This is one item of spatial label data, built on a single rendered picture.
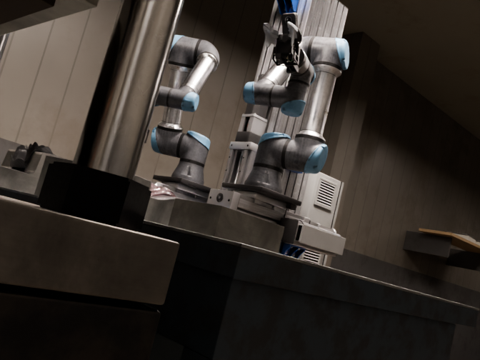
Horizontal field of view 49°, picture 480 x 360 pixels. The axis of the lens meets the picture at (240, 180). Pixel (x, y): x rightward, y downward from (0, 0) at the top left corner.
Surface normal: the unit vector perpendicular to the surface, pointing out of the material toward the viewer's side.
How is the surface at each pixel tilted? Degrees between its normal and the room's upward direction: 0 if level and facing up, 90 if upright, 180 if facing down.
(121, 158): 90
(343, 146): 90
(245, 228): 90
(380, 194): 90
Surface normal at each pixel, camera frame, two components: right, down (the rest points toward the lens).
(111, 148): 0.30, -0.06
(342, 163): 0.66, 0.07
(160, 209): 0.87, 0.15
